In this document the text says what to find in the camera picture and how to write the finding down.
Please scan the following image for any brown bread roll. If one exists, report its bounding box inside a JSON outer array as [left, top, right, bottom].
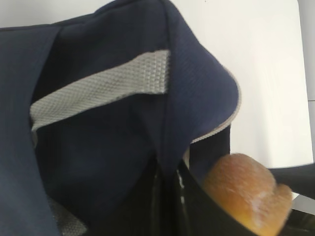
[[202, 153, 292, 236]]

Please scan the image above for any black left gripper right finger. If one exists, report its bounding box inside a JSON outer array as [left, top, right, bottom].
[[173, 161, 254, 236]]

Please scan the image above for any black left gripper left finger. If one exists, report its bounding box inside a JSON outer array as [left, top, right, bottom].
[[88, 159, 173, 236]]

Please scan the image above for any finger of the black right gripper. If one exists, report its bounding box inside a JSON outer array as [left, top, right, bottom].
[[269, 163, 315, 197]]

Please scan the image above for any navy blue lunch bag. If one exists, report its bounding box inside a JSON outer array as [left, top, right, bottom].
[[0, 0, 240, 236]]

